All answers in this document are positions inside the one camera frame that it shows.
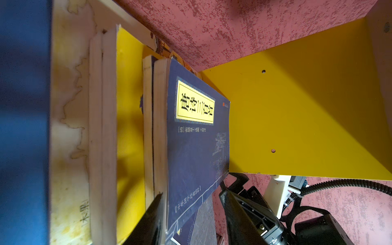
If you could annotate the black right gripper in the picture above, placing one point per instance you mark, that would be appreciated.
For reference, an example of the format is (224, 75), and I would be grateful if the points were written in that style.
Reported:
(304, 225)

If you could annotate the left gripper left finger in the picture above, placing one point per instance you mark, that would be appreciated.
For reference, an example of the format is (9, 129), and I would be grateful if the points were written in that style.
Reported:
(149, 230)

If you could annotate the dark blue book top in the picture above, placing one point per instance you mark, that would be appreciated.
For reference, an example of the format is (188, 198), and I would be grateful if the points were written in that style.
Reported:
(191, 142)

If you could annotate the dark blue book bottom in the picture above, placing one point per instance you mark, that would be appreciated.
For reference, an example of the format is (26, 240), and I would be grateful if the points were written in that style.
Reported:
(199, 229)

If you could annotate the yellow wooden bookshelf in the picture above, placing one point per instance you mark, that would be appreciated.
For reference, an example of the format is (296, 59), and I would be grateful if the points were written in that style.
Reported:
(309, 83)

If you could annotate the dark blue book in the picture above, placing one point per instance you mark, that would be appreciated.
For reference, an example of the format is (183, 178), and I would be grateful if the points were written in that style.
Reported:
(148, 71)
(191, 142)
(199, 229)

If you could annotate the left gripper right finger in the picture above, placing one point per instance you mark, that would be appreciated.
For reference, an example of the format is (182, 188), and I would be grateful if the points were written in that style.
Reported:
(248, 222)

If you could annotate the yellow cartoon book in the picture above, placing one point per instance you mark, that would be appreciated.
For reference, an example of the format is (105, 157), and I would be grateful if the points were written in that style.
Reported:
(123, 126)

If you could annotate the illustrated history book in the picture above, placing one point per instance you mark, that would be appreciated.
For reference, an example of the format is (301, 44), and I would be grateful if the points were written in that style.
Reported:
(74, 24)

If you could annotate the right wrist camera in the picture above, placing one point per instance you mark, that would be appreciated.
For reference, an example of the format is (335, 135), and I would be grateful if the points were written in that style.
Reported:
(278, 190)

